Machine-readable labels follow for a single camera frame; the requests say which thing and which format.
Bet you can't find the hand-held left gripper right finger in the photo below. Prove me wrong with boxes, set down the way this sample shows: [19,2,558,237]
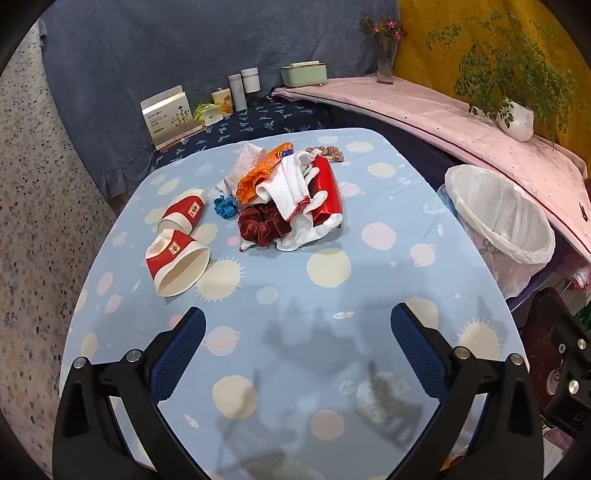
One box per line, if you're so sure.
[390,302,546,480]

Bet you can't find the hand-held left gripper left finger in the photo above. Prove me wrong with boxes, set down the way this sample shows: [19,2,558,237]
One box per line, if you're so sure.
[53,306,207,480]

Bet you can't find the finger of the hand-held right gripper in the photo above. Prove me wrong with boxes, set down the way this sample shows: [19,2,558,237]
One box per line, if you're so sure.
[536,287,591,407]

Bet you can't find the red and white paper cup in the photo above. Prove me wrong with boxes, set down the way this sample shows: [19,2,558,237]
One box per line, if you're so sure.
[145,230,211,297]
[157,189,207,235]

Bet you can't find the white lined trash bin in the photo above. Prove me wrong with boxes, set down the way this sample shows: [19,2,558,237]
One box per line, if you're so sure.
[436,165,556,298]

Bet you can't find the dark red velvet scrunchie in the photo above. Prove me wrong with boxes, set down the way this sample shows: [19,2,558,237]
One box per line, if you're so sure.
[238,205,293,244]

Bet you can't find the red shiny packet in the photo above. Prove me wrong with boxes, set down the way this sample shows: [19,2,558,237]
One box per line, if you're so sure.
[307,155,345,227]

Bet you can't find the white knit glove red hem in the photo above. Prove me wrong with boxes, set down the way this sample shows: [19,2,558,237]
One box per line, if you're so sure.
[255,152,319,219]

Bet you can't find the light blue planet-print tablecloth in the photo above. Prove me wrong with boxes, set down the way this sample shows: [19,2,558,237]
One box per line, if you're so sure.
[60,128,522,480]

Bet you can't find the blue scrunchie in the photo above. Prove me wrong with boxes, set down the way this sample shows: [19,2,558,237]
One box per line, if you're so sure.
[213,195,238,219]

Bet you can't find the orange plastic bag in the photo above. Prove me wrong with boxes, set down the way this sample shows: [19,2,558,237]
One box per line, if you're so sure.
[236,143,296,204]

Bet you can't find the white paper towel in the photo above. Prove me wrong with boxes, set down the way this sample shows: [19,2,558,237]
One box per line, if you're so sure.
[216,142,266,195]

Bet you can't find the pink dotted scrunchie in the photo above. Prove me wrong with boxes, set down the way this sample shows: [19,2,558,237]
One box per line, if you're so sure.
[305,145,345,163]

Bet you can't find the green plant in white pot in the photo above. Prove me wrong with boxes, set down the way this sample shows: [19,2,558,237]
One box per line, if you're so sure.
[427,11,573,143]

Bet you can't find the white and gold card box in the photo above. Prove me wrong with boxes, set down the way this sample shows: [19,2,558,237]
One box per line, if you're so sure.
[141,86,204,151]

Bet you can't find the pink covered shelf board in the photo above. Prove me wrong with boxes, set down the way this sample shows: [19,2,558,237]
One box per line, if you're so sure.
[272,76,591,257]

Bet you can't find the small green package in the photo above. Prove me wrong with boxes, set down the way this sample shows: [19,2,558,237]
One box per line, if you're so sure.
[194,102,223,126]

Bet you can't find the navy leaf-print cloth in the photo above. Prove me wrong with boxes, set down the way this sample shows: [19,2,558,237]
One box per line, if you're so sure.
[154,95,333,169]

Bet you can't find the yellow flower-print tin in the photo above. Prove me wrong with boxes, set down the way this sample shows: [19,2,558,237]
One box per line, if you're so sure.
[211,88,234,118]

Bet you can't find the tall white bottle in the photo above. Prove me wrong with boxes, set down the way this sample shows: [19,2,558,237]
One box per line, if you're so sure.
[228,74,247,112]

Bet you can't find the vase with pink flowers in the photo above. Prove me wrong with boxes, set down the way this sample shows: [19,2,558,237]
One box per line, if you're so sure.
[360,11,407,85]

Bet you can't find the yellow backdrop cloth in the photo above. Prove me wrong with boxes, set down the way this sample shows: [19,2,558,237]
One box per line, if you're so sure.
[397,0,591,153]

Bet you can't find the pale green box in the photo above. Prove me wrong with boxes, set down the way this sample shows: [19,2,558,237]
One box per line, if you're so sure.
[281,61,328,88]

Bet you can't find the blue backdrop cloth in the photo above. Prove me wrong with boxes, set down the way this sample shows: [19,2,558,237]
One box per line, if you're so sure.
[39,0,400,199]

